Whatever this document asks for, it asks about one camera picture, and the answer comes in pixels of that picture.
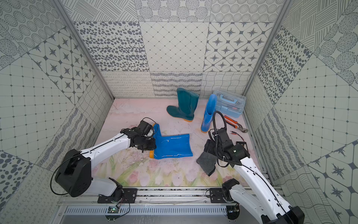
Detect grey microfibre cloth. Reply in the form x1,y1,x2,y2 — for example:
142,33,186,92
196,152,217,176

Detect blue rubber boot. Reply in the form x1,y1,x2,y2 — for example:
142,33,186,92
149,124,193,160
201,94,217,133

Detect green rubber boot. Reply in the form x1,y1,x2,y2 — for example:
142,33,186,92
167,88,199,122

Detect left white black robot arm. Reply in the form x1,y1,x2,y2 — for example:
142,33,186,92
51,120,156,202

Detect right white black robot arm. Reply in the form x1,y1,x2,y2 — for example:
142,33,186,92
204,128,305,224

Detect light blue plastic toolbox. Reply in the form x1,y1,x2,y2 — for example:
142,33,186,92
214,89,246,118

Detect white ventilation grille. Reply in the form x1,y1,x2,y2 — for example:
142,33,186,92
64,205,227,215

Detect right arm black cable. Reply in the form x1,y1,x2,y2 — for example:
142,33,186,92
212,111,227,135

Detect orange handled pliers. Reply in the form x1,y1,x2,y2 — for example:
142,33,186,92
224,115,249,133

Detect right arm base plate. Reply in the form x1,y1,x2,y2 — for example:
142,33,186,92
208,187,246,203

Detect aluminium mounting rail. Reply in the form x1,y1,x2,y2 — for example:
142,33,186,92
58,187,236,206

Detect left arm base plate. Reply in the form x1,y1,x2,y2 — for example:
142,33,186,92
98,188,138,203

